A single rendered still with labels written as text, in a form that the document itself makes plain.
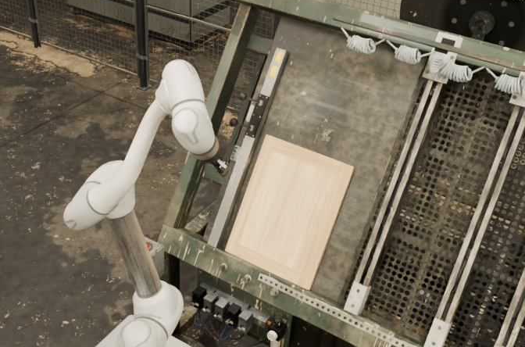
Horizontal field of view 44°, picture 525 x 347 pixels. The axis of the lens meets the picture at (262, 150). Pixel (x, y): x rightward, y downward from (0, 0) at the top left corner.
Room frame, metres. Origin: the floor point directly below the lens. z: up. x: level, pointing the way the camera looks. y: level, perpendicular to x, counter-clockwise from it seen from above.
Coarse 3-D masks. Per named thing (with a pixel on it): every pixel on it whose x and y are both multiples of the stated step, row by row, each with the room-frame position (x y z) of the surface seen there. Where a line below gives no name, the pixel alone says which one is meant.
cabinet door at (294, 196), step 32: (288, 160) 2.42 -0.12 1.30; (320, 160) 2.38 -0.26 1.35; (256, 192) 2.38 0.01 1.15; (288, 192) 2.34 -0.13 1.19; (320, 192) 2.29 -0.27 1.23; (256, 224) 2.29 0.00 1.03; (288, 224) 2.25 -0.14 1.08; (320, 224) 2.21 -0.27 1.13; (256, 256) 2.20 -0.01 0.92; (288, 256) 2.16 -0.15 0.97; (320, 256) 2.12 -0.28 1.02
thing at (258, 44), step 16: (256, 48) 2.84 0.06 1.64; (256, 64) 2.82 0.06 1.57; (256, 80) 2.77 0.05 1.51; (240, 112) 2.70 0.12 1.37; (448, 112) 2.39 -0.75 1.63; (496, 112) 2.32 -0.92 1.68; (240, 128) 2.66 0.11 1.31; (224, 160) 2.59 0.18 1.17; (208, 176) 2.55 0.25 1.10; (400, 240) 2.15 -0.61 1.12; (400, 256) 2.07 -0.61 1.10; (512, 272) 1.93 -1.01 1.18; (480, 288) 1.91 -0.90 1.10; (496, 288) 1.90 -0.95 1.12; (512, 288) 1.89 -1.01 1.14
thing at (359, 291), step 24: (432, 48) 2.43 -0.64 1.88; (432, 72) 2.31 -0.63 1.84; (432, 96) 2.37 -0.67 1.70; (432, 120) 2.34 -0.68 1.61; (408, 144) 2.26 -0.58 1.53; (408, 168) 2.20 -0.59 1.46; (384, 216) 2.11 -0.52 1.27; (384, 240) 2.05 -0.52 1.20; (360, 264) 2.02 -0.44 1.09; (360, 288) 1.96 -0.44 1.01; (360, 312) 1.93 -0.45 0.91
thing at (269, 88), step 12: (264, 84) 2.65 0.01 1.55; (276, 84) 2.65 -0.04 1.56; (264, 120) 2.58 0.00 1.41; (252, 144) 2.50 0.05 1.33; (240, 156) 2.49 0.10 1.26; (240, 168) 2.45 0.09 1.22; (240, 180) 2.42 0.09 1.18; (228, 192) 2.40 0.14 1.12; (228, 204) 2.37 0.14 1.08; (216, 216) 2.35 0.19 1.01; (228, 216) 2.35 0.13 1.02; (216, 228) 2.32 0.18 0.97; (216, 240) 2.28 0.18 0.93
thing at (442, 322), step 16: (512, 96) 2.21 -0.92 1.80; (512, 112) 2.21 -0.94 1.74; (512, 128) 2.19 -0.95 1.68; (512, 144) 2.14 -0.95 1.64; (496, 160) 2.12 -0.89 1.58; (512, 160) 2.14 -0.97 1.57; (496, 176) 2.11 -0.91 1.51; (496, 192) 2.04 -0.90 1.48; (480, 208) 2.02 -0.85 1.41; (480, 224) 2.01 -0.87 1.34; (464, 240) 1.97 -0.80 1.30; (480, 240) 1.95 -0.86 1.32; (464, 256) 1.93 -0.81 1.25; (464, 272) 1.89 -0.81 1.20; (448, 288) 1.87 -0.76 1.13; (464, 288) 1.89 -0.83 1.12; (448, 304) 1.86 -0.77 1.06; (448, 320) 1.79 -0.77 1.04; (432, 336) 1.77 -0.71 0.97
